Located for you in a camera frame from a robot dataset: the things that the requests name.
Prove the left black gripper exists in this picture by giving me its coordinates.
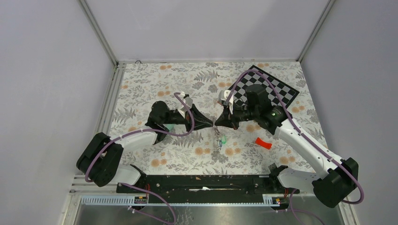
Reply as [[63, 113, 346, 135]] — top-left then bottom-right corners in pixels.
[[162, 104, 213, 133]]

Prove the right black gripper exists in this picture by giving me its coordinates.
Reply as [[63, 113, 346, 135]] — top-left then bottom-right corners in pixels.
[[215, 101, 259, 130]]

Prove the metal key holder plate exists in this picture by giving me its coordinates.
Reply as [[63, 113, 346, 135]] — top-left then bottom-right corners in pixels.
[[213, 126, 226, 151]]

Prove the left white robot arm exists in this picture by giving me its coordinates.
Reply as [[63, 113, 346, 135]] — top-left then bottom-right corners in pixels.
[[77, 101, 213, 193]]

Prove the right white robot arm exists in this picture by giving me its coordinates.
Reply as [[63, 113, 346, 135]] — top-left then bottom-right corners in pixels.
[[215, 84, 359, 208]]

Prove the floral patterned table mat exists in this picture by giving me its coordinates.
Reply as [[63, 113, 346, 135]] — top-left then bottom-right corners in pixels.
[[109, 62, 326, 175]]

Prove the mint green plastic stick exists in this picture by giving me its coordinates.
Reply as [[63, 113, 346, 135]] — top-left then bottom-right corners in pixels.
[[163, 124, 175, 132]]

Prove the red curved plastic piece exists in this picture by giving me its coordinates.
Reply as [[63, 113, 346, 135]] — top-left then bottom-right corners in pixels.
[[255, 137, 272, 150]]

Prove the black white checkerboard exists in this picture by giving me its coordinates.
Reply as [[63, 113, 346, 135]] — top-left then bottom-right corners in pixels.
[[224, 65, 300, 113]]

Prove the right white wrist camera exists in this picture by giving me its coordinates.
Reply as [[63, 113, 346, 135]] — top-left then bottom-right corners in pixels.
[[218, 90, 234, 109]]

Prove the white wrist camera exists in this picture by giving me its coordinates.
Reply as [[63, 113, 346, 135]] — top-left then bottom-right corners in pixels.
[[177, 92, 193, 117], [218, 90, 234, 109]]

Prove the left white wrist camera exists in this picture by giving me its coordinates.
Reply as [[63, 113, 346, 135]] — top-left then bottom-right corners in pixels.
[[177, 92, 193, 117]]

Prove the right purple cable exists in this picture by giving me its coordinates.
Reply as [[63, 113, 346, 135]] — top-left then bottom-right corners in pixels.
[[224, 69, 365, 225]]

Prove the purple cable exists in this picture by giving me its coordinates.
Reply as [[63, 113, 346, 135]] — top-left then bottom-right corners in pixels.
[[84, 91, 195, 225], [224, 69, 365, 225]]

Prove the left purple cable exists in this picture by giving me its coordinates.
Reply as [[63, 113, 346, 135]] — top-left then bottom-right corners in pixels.
[[84, 91, 195, 225]]

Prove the white slotted cable duct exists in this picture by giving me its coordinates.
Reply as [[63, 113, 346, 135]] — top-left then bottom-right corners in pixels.
[[80, 195, 281, 207]]

